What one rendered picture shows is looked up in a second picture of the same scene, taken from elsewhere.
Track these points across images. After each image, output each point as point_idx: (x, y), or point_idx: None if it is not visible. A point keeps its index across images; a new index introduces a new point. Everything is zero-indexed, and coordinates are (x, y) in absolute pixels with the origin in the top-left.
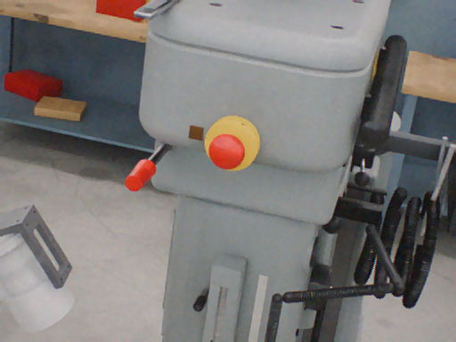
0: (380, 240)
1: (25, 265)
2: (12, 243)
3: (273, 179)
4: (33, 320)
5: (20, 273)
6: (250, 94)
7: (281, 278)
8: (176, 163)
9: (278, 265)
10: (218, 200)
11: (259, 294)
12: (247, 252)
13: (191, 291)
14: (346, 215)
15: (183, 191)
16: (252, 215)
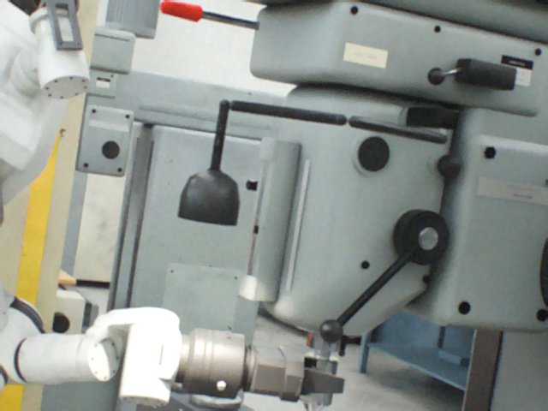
0: (420, 129)
1: (49, 33)
2: (42, 11)
3: (301, 34)
4: (40, 76)
5: (43, 38)
6: None
7: (322, 163)
8: (259, 42)
9: (319, 148)
10: (275, 71)
11: (304, 182)
12: (302, 137)
13: None
14: (420, 120)
15: (259, 69)
16: (309, 96)
